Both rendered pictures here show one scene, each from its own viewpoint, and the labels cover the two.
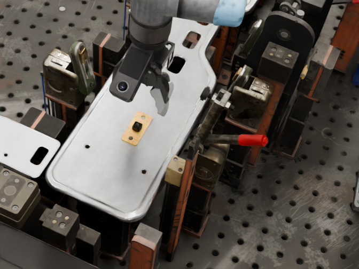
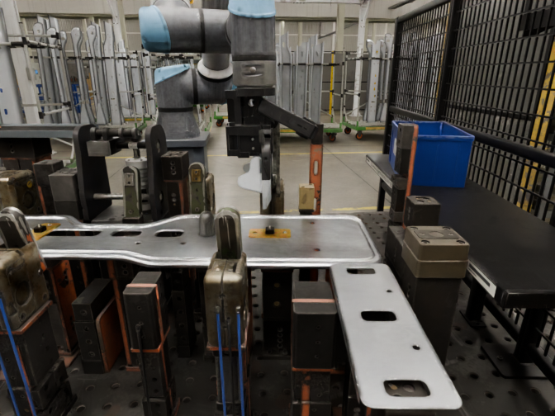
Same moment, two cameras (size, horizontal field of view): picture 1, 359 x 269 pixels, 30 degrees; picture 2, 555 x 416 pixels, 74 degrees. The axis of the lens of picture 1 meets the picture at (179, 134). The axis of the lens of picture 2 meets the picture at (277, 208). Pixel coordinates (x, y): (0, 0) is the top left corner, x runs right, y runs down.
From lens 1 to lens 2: 150 cm
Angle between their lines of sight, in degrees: 82
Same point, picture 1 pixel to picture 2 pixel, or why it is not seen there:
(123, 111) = (254, 243)
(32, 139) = (347, 281)
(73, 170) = (351, 249)
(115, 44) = (148, 276)
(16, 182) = (423, 234)
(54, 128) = (309, 286)
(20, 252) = (467, 233)
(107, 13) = not seen: outside the picture
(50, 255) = (445, 222)
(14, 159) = (386, 283)
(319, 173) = not seen: hidden behind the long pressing
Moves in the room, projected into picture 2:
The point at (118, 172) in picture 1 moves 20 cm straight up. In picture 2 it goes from (325, 231) to (330, 132)
